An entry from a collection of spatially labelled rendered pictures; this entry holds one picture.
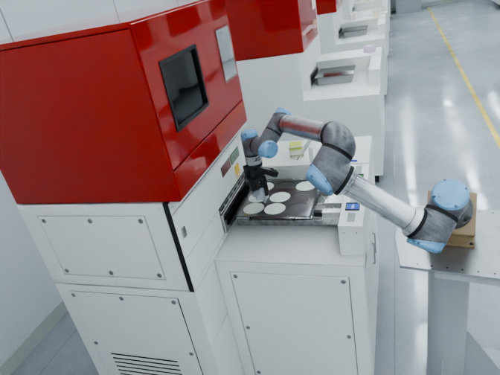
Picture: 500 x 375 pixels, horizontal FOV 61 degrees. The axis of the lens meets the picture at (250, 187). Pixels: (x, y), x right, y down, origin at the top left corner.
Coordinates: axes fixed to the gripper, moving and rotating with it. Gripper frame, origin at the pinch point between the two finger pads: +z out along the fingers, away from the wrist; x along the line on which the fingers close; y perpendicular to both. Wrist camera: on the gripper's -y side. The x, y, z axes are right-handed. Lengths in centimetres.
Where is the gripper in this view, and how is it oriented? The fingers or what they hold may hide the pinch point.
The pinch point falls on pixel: (265, 199)
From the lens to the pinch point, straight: 201.8
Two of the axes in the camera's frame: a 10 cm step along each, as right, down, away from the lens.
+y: -9.0, 3.3, -2.9
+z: 1.8, 8.8, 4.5
